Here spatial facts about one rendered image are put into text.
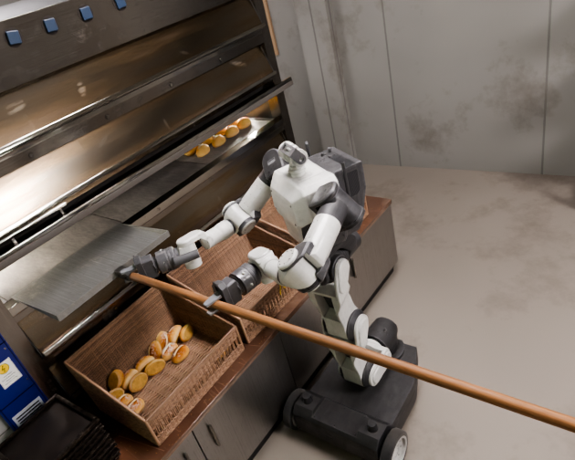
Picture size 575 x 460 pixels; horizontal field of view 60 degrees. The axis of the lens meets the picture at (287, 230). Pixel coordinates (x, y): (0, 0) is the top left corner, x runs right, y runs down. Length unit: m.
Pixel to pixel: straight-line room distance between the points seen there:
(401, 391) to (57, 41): 2.12
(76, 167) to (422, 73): 3.03
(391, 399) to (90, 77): 1.96
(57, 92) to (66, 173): 0.31
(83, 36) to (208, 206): 1.01
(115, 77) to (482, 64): 2.87
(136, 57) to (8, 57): 0.54
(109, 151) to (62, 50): 0.43
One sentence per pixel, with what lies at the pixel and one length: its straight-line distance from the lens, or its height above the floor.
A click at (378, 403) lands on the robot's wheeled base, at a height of 0.17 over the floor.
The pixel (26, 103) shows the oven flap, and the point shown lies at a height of 1.82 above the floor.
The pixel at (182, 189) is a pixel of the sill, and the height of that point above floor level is 1.17.
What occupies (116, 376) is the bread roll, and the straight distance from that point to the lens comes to 2.37.
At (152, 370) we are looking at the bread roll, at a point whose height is 0.63.
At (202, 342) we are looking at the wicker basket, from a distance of 2.47.
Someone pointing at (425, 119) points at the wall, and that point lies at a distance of 4.56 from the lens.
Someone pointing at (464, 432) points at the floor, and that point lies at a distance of 2.66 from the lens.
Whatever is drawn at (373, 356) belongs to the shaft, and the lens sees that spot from 1.33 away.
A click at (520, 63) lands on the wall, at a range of 4.22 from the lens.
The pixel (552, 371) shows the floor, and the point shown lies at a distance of 2.93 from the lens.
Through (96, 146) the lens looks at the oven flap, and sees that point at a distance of 2.26.
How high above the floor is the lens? 2.18
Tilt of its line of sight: 31 degrees down
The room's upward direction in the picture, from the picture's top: 15 degrees counter-clockwise
